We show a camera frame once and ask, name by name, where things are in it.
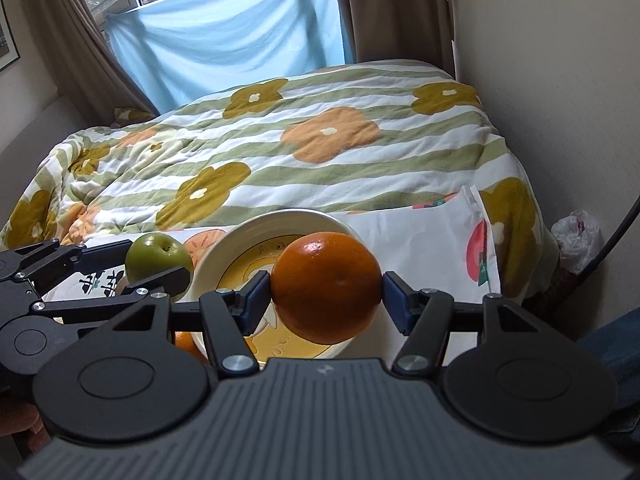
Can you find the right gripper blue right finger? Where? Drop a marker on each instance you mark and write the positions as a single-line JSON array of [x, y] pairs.
[[403, 304]]

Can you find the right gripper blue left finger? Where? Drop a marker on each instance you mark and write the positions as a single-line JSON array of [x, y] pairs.
[[252, 301]]

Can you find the mandarin orange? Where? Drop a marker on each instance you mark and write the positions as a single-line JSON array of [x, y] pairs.
[[185, 342]]

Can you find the large green apple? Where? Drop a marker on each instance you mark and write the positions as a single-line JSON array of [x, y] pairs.
[[153, 253]]

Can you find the person right hand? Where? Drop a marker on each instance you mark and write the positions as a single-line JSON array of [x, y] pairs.
[[17, 417]]

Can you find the cream bowl with duck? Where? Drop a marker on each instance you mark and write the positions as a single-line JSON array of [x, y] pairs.
[[253, 246]]

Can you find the white fruit print cloth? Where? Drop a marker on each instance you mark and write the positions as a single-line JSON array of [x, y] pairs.
[[447, 246]]

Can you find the floral striped quilt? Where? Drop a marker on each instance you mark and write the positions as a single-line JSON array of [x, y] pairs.
[[355, 138]]

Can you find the grey headboard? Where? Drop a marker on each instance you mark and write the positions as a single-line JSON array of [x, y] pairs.
[[21, 158]]

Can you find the white plastic bag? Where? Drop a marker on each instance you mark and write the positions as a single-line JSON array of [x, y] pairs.
[[579, 239]]

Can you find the brown left curtain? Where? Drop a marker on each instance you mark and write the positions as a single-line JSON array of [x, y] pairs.
[[81, 65]]

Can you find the brown curtain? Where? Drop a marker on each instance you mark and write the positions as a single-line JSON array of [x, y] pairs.
[[420, 30], [81, 65]]

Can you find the framed houses picture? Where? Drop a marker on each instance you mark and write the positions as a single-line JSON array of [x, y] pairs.
[[8, 49]]

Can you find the brown right curtain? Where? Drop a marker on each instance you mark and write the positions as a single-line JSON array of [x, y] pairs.
[[420, 30]]

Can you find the light blue window cloth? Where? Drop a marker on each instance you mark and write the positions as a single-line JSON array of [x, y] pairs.
[[176, 51]]

